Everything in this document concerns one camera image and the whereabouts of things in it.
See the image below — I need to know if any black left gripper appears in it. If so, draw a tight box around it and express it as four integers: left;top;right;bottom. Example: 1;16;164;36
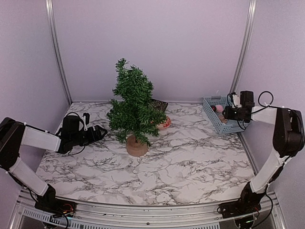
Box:
71;125;107;146

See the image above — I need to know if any small green christmas tree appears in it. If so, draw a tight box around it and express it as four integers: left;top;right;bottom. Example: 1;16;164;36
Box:
106;58;167;157

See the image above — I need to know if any copper bauble ornament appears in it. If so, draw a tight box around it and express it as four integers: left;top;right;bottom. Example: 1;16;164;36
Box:
211;105;216;112

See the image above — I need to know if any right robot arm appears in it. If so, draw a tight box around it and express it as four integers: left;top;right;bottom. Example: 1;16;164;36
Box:
223;91;305;214

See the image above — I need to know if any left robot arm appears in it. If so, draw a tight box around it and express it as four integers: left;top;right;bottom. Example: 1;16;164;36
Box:
0;112;107;212

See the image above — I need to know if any beige fabric ornament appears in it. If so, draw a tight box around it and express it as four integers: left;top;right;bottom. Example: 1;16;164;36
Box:
218;114;228;124

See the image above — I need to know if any pink pompom ornament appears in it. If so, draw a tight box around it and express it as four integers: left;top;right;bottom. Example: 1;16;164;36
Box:
215;104;224;113

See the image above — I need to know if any light blue perforated basket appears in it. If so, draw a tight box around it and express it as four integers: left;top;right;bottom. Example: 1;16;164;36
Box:
203;96;249;135

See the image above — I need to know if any black floral square plate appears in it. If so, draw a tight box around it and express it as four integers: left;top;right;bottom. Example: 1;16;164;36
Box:
151;99;168;112

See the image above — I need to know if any orange white patterned bowl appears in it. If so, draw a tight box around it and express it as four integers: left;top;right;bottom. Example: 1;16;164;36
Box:
150;116;172;131

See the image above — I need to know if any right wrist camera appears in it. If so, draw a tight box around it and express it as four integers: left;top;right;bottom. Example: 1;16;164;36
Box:
230;92;241;108

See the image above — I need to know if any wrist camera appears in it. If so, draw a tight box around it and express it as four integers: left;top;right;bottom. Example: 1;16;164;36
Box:
81;113;90;131
230;92;241;108

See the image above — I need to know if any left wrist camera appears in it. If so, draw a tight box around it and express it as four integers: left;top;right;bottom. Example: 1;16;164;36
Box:
81;113;90;131

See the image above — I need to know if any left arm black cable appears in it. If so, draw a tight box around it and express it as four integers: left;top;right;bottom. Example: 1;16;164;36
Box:
66;145;87;156

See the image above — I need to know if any right aluminium frame post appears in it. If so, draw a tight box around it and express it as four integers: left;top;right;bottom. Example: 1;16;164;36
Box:
230;0;257;93

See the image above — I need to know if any aluminium frame post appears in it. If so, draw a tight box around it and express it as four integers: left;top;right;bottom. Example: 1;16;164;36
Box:
45;0;72;105
230;0;257;93

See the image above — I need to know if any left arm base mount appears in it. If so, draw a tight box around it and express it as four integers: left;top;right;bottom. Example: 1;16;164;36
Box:
34;184;76;217

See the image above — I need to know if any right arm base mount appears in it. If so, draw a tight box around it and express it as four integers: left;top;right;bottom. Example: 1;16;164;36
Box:
217;182;265;219

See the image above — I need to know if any front aluminium rail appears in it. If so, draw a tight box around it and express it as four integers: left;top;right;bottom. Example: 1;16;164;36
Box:
8;190;287;229

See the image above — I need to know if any left aluminium frame post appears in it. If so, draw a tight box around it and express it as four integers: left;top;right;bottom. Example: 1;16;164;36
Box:
45;0;72;105

